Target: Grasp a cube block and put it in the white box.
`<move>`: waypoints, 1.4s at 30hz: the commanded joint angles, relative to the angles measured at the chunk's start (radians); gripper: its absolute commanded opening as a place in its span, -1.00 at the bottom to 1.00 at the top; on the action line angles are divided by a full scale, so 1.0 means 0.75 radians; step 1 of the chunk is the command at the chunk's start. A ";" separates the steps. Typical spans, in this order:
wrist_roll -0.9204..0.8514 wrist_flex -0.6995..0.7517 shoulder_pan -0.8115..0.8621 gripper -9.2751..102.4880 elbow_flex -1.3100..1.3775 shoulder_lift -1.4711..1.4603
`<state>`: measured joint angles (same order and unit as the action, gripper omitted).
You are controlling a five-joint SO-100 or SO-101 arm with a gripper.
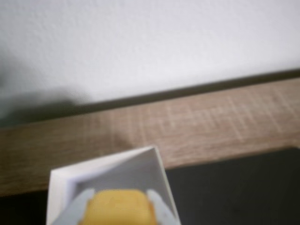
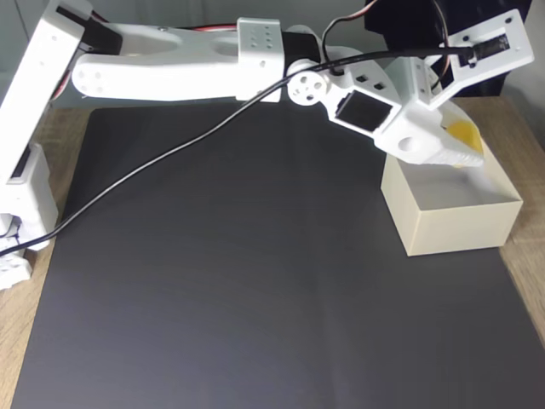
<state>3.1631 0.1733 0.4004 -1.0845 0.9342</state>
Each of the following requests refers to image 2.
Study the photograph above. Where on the white open box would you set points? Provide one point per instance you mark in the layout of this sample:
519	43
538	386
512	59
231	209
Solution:
460	230

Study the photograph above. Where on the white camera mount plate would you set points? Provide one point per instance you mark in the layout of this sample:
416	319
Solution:
519	42

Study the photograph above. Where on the black hanging cloth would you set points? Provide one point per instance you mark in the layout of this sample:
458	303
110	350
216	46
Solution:
396	25

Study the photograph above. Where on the yellow cube block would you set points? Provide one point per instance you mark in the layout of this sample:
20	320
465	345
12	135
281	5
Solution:
464	134

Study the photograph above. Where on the dark grey table mat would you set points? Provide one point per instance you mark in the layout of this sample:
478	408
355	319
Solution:
213	277

